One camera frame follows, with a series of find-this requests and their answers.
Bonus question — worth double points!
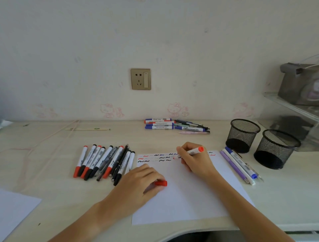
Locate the person's right forearm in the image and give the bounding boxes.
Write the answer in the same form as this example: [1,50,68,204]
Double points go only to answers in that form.
[207,171,297,242]

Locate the black mesh cup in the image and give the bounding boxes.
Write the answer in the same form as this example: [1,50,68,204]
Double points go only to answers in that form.
[225,118,261,154]
[254,129,301,170]

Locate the thin pink cord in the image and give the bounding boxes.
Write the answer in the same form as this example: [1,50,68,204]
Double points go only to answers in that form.
[0,120,80,190]

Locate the black slim pen silver tip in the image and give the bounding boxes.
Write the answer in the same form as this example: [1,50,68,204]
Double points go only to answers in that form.
[111,148,130,181]
[109,144,129,178]

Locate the gold wall socket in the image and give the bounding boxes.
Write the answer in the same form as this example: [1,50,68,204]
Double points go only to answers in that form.
[130,68,152,91]

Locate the white slim pen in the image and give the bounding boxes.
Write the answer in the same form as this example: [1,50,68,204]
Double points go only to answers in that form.
[222,149,256,186]

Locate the person's right hand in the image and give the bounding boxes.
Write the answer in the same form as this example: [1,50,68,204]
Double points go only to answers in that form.
[176,142,220,181]

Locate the clear acrylic rack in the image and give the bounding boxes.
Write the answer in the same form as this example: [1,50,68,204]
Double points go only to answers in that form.
[259,91,319,152]

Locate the pile of assorted pens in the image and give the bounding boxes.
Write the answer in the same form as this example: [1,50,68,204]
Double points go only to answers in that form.
[144,118,211,135]

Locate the person's left hand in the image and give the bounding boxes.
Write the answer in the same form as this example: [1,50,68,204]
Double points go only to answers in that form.
[97,164,166,221]

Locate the white paper sheet with squiggles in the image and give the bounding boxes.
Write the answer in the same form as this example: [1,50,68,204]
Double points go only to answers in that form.
[131,150,255,226]

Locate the paper-wrapped chopsticks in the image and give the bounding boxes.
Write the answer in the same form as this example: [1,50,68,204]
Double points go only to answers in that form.
[65,127,111,131]

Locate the purple slim pen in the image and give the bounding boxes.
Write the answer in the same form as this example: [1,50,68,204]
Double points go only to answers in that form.
[220,150,250,184]

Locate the wooden pencil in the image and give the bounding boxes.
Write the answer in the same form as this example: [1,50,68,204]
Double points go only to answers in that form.
[234,151,264,182]

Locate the blank white paper sheet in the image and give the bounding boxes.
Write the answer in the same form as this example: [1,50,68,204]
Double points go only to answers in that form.
[0,188,42,242]

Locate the light wooden table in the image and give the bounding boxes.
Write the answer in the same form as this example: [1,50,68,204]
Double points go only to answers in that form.
[0,119,319,242]

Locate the thin white cable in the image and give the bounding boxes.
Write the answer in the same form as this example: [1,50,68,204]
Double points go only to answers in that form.
[303,54,319,69]

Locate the red-capped white marker pen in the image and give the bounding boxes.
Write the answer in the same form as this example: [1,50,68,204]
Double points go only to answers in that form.
[73,145,88,178]
[81,145,102,179]
[102,146,124,179]
[173,146,204,160]

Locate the blue-capped white marker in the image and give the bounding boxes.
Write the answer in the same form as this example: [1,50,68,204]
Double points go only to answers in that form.
[225,146,258,180]

